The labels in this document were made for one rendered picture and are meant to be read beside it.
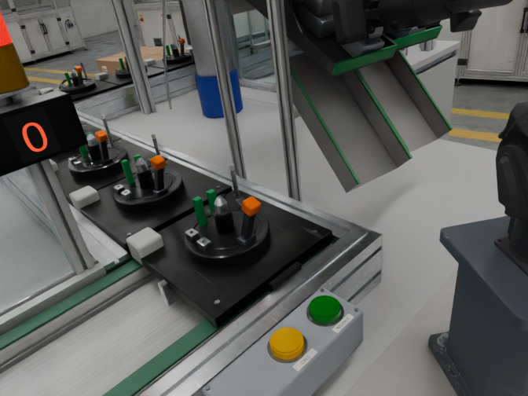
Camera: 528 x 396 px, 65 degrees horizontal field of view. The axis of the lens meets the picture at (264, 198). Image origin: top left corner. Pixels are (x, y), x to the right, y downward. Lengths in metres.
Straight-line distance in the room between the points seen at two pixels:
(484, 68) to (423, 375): 4.07
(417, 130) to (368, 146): 0.15
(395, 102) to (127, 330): 0.66
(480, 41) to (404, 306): 3.93
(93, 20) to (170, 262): 12.20
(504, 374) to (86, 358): 0.52
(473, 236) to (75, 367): 0.53
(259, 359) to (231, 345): 0.04
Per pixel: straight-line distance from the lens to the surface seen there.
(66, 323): 0.72
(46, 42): 10.09
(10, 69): 0.59
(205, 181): 0.88
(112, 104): 1.82
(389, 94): 0.92
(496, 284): 0.47
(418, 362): 0.65
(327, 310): 0.54
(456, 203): 0.97
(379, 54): 0.72
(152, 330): 0.65
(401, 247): 0.82
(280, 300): 0.58
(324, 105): 0.80
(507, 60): 4.50
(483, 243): 0.52
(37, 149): 0.60
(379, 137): 0.82
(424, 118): 0.94
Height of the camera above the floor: 1.36
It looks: 30 degrees down
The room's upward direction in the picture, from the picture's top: 8 degrees counter-clockwise
